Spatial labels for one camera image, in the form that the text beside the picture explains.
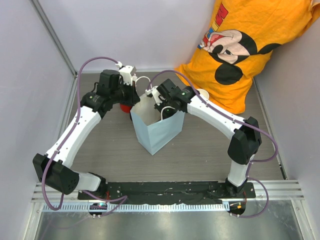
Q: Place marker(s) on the orange Mickey Mouse cloth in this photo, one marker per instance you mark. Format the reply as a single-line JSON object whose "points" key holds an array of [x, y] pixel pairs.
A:
{"points": [[239, 42]]}

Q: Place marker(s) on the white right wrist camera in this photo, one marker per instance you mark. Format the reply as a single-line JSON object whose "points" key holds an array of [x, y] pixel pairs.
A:
{"points": [[155, 94]]}

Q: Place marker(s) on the light blue paper bag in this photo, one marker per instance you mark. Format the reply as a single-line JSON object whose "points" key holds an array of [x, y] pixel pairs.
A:
{"points": [[153, 131]]}

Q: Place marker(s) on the aluminium frame rail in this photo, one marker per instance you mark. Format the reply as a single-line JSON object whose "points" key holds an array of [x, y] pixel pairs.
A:
{"points": [[53, 35]]}

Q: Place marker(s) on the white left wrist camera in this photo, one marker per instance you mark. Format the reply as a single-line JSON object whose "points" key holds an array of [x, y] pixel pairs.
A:
{"points": [[127, 72]]}

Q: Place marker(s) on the red straw holder cup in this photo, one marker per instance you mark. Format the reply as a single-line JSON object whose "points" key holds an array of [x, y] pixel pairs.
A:
{"points": [[125, 108]]}

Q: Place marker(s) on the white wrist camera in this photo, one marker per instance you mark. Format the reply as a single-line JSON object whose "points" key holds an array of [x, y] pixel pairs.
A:
{"points": [[127, 72], [155, 94]]}

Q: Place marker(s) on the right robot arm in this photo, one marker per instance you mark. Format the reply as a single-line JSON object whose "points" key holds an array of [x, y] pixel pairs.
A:
{"points": [[244, 138]]}

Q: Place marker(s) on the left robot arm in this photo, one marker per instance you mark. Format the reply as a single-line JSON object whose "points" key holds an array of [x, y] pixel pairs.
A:
{"points": [[54, 167]]}

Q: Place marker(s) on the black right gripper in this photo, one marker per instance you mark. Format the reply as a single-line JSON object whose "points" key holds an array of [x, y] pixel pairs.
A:
{"points": [[159, 108]]}

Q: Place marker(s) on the stack of paper cups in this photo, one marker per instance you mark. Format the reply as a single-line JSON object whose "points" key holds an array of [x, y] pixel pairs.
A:
{"points": [[204, 93]]}

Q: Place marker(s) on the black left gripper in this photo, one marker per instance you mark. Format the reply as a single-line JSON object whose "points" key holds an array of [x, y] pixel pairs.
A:
{"points": [[133, 98]]}

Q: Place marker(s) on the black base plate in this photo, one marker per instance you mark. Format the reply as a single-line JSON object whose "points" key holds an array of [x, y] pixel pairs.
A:
{"points": [[175, 193]]}

